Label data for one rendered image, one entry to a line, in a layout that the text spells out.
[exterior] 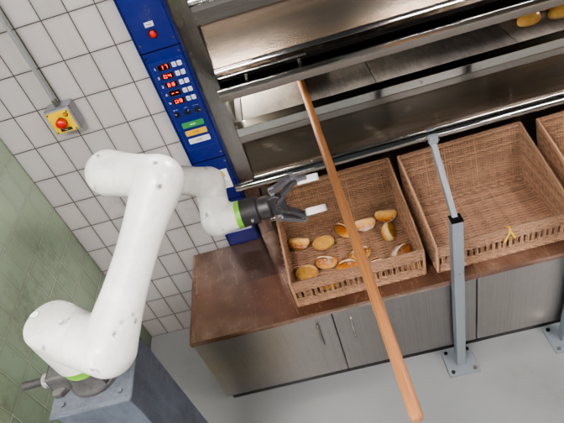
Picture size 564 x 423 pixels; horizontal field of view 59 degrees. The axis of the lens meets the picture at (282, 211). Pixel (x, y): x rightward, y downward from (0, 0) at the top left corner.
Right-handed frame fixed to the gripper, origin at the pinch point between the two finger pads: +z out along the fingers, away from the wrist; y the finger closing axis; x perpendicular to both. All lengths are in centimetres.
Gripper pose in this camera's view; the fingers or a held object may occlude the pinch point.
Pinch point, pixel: (318, 192)
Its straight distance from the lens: 162.7
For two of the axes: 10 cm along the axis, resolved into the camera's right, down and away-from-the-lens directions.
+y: 2.5, 7.1, 6.6
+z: 9.6, -2.6, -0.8
